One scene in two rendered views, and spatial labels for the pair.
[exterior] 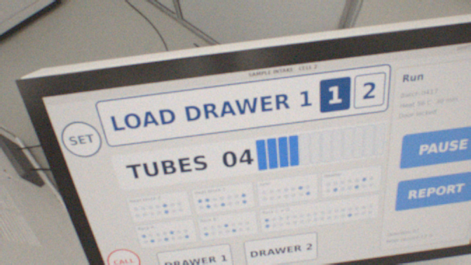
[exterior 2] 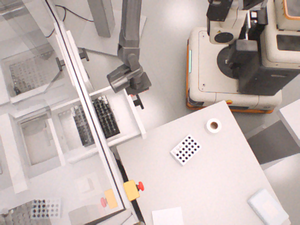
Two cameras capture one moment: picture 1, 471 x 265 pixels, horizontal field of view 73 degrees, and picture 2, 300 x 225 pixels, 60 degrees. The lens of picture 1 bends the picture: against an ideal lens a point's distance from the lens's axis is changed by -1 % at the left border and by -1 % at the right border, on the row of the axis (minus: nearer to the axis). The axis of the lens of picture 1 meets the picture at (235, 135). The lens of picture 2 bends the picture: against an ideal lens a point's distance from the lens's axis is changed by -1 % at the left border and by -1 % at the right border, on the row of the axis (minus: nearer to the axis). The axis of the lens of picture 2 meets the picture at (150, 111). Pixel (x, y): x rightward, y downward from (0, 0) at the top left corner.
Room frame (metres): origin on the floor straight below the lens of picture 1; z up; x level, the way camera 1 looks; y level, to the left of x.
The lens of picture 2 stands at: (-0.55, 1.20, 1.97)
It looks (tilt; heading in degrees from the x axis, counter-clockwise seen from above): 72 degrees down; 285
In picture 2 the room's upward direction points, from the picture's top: straight up
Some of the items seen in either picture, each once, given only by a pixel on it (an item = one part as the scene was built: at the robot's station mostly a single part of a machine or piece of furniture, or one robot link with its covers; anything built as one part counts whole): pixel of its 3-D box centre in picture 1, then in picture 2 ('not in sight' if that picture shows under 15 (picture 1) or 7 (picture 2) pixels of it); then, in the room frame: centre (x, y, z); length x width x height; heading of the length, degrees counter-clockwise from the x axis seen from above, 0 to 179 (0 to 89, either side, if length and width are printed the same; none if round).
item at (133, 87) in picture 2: not in sight; (136, 80); (-0.39, 0.80, 1.06); 0.10 x 0.07 x 0.07; 39
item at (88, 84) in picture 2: not in sight; (79, 60); (-0.06, 0.69, 0.87); 0.29 x 0.02 x 0.11; 128
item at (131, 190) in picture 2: not in sight; (132, 190); (-0.47, 1.19, 0.88); 0.07 x 0.05 x 0.07; 128
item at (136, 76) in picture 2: not in sight; (134, 74); (-0.38, 0.81, 1.12); 0.07 x 0.06 x 0.07; 46
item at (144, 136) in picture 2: not in sight; (131, 107); (-0.37, 0.85, 0.87); 0.29 x 0.02 x 0.11; 128
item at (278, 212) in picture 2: not in sight; (267, 208); (-1.05, 1.12, 0.78); 0.15 x 0.10 x 0.04; 142
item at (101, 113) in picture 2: not in sight; (89, 124); (-0.21, 0.97, 0.87); 0.22 x 0.18 x 0.06; 38
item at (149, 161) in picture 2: not in sight; (187, 186); (-0.75, 1.08, 0.38); 0.62 x 0.58 x 0.76; 128
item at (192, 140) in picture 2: not in sight; (185, 149); (-0.65, 0.96, 0.78); 0.12 x 0.08 x 0.04; 58
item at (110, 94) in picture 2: not in sight; (87, 125); (-0.21, 0.98, 0.86); 0.40 x 0.26 x 0.06; 38
